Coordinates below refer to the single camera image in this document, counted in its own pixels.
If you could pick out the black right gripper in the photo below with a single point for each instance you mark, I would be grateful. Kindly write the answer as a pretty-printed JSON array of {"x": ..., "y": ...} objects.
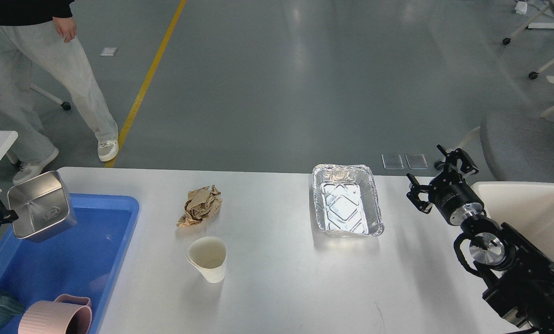
[{"x": 448, "y": 192}]

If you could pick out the small stainless steel tray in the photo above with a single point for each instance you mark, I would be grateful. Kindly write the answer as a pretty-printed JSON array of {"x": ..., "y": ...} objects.
[{"x": 43, "y": 207}]

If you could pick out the pink HOME mug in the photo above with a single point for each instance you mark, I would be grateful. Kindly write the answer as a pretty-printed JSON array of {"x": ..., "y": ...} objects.
[{"x": 66, "y": 314}]

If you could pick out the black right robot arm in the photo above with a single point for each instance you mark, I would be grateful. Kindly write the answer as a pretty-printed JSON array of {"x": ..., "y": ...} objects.
[{"x": 519, "y": 277}]

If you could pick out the grey office chair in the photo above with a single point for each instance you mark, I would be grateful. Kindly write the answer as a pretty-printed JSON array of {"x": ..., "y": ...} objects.
[{"x": 516, "y": 147}]

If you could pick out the blue plastic tray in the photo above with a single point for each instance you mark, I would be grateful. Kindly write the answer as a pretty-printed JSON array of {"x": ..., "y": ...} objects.
[{"x": 82, "y": 261}]

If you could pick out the aluminium foil tray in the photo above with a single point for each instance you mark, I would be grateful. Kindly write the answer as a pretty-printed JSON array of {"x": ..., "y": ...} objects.
[{"x": 346, "y": 201}]

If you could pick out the white bin at right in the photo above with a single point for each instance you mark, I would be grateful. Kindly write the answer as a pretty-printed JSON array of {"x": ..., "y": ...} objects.
[{"x": 527, "y": 206}]

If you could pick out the white rolling chair left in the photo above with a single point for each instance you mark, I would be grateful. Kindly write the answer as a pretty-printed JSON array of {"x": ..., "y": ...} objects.
[{"x": 64, "y": 104}]

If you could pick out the person in grey trousers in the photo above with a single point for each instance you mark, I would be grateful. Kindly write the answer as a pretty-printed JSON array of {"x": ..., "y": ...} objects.
[{"x": 44, "y": 32}]

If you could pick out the crumpled brown paper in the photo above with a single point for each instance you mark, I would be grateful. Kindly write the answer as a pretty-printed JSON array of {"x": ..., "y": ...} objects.
[{"x": 201, "y": 205}]

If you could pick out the white paper cup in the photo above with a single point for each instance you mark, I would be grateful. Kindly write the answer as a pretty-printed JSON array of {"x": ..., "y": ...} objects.
[{"x": 209, "y": 256}]

